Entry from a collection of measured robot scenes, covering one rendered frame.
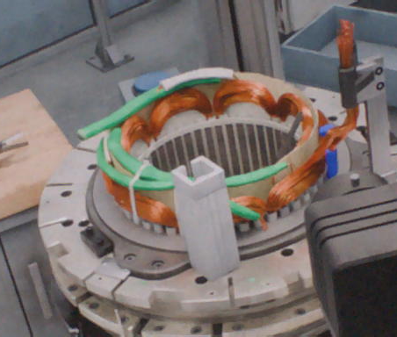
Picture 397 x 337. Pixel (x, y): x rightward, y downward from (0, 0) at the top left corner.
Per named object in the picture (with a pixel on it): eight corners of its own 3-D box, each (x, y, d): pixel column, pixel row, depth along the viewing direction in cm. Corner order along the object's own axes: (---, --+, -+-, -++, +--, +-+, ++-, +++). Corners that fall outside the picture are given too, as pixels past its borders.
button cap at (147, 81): (175, 89, 120) (173, 81, 120) (140, 98, 120) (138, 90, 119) (166, 74, 124) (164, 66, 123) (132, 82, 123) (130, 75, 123)
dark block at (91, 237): (96, 233, 90) (92, 220, 90) (114, 252, 88) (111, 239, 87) (81, 240, 90) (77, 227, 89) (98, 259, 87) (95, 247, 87)
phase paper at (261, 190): (225, 238, 85) (216, 191, 83) (214, 229, 87) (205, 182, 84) (309, 197, 88) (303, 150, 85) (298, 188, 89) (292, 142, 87)
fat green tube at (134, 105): (86, 153, 92) (81, 133, 91) (67, 135, 95) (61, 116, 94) (234, 88, 97) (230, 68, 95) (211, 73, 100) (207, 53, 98)
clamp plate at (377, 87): (386, 93, 84) (383, 60, 82) (357, 103, 83) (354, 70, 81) (382, 90, 84) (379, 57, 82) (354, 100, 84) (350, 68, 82)
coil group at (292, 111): (310, 157, 93) (305, 114, 90) (270, 129, 97) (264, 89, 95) (327, 148, 93) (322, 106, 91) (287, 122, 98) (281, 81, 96)
